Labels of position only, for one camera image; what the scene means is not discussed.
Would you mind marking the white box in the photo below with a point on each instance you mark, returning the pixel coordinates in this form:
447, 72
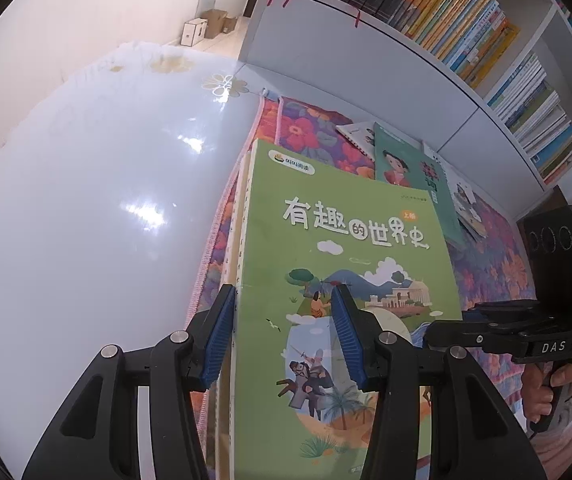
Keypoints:
196, 32

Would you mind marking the cardboard box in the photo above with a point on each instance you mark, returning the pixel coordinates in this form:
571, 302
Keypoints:
230, 25
216, 22

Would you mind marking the purple floral blanket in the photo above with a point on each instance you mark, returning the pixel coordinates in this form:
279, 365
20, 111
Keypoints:
306, 130

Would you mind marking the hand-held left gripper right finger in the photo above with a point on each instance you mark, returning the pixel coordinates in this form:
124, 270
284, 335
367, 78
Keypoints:
346, 335

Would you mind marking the white illustrated book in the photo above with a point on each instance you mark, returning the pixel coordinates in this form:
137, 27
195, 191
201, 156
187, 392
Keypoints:
466, 200

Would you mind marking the white spiral-bound book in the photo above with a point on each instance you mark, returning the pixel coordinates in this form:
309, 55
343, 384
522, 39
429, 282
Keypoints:
358, 135

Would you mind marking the cream yellow book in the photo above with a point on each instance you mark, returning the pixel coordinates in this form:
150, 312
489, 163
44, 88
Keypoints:
226, 410

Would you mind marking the grey panel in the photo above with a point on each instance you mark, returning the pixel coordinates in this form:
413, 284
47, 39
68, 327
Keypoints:
209, 1

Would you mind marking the green landscape cover book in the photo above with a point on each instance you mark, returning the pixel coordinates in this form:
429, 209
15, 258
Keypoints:
326, 240

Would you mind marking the white bookshelf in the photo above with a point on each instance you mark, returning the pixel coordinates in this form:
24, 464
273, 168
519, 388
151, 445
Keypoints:
366, 75

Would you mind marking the green cartoon figure book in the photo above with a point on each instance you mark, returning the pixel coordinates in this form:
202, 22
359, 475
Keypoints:
406, 170

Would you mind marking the row of yellow blue books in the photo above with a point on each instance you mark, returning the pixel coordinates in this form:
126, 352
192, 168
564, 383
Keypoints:
461, 25

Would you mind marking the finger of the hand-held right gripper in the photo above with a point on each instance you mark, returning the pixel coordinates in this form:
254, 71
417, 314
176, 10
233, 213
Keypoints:
501, 310
471, 337

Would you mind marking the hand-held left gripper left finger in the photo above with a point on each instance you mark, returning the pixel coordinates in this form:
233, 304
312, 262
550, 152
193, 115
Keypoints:
221, 335

